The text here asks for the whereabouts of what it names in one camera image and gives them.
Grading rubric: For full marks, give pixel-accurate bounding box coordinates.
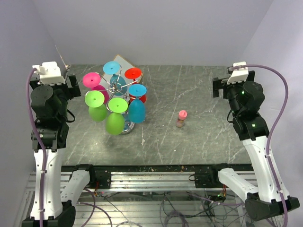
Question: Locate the magenta plastic wine glass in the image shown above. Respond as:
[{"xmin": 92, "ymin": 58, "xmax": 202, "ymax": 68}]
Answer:
[{"xmin": 83, "ymin": 72, "xmax": 109, "ymax": 104}]

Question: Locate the green wine glass front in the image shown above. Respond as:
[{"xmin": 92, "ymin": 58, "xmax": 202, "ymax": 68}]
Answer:
[{"xmin": 85, "ymin": 90, "xmax": 107, "ymax": 122}]

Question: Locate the green wine glass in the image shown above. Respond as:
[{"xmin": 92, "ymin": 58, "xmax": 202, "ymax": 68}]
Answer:
[
  {"xmin": 106, "ymin": 97, "xmax": 128, "ymax": 135},
  {"xmin": 85, "ymin": 90, "xmax": 107, "ymax": 122}
]

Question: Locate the chrome wine glass rack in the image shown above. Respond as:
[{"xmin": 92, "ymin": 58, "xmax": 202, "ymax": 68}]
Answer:
[{"xmin": 103, "ymin": 61, "xmax": 143, "ymax": 135}]

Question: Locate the blue wine glass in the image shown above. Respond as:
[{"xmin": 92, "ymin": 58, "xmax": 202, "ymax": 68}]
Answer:
[
  {"xmin": 128, "ymin": 84, "xmax": 147, "ymax": 123},
  {"xmin": 103, "ymin": 61, "xmax": 127, "ymax": 96}
]

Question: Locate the red plastic wine glass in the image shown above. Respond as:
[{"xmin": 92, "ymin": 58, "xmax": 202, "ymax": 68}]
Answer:
[{"xmin": 125, "ymin": 67, "xmax": 147, "ymax": 103}]

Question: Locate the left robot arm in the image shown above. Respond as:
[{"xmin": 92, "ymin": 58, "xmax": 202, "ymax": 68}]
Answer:
[{"xmin": 21, "ymin": 75, "xmax": 97, "ymax": 227}]

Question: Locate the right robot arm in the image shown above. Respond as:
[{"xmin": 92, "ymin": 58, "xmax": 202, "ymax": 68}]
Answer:
[{"xmin": 208, "ymin": 71, "xmax": 300, "ymax": 221}]

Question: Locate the small pink-capped bottle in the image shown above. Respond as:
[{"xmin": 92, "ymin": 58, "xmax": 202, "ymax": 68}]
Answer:
[{"xmin": 176, "ymin": 110, "xmax": 187, "ymax": 128}]

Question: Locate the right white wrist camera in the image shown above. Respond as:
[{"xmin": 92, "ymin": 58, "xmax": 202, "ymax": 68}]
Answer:
[{"xmin": 227, "ymin": 61, "xmax": 249, "ymax": 85}]

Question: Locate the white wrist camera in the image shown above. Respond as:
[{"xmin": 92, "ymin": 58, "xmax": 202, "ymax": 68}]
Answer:
[
  {"xmin": 227, "ymin": 61, "xmax": 249, "ymax": 85},
  {"xmin": 32, "ymin": 61, "xmax": 66, "ymax": 85}
]

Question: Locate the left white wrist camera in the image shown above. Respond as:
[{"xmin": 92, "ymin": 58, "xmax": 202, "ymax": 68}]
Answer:
[{"xmin": 32, "ymin": 61, "xmax": 66, "ymax": 85}]

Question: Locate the small whiteboard with wooden frame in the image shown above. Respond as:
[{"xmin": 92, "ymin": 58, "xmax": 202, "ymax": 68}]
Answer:
[{"xmin": 100, "ymin": 54, "xmax": 143, "ymax": 85}]

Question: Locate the aluminium mounting rail frame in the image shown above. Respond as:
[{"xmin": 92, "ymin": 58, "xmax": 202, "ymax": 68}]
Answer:
[{"xmin": 23, "ymin": 163, "xmax": 280, "ymax": 227}]

